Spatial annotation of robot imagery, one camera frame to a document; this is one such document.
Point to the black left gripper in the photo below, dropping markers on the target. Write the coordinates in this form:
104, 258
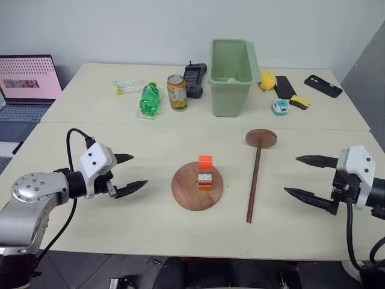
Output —
100, 185

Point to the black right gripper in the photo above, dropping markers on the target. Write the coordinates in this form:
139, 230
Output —
343, 188

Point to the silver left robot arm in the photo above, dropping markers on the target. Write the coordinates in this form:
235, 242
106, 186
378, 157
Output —
28, 198

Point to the round wooden disc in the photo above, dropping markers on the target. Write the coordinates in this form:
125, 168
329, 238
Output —
186, 189

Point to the brown wooden paddle stick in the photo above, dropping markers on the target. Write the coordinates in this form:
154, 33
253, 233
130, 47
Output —
261, 139

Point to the green plastic bottle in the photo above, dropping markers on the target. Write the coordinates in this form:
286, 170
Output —
149, 99

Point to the orange white block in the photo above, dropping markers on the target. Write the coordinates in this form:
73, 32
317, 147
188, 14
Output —
205, 168

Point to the yellow black sponge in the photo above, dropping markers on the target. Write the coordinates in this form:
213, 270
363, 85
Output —
299, 101

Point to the clear tube green cap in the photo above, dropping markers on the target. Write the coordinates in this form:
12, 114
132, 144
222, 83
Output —
129, 85

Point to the yellow drink can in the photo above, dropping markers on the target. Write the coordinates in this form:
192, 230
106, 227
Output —
178, 94

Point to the black phone case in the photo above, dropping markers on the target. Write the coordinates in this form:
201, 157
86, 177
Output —
323, 86

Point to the black smartphone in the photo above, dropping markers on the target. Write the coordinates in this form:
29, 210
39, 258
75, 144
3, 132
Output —
285, 87

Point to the dark rounded shape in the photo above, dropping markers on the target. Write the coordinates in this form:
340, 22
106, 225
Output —
171, 274

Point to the green plastic bin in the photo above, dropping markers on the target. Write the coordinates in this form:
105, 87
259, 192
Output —
227, 96

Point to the small green object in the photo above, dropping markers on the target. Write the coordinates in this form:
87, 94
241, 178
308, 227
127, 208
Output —
232, 80

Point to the grey laptop pink screen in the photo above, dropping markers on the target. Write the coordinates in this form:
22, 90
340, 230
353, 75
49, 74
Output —
27, 78

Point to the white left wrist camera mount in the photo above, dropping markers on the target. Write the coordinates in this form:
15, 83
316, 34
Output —
96, 159

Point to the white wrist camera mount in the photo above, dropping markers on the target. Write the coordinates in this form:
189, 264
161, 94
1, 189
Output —
356, 164
96, 159

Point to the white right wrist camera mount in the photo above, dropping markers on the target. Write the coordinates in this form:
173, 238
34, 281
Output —
356, 164

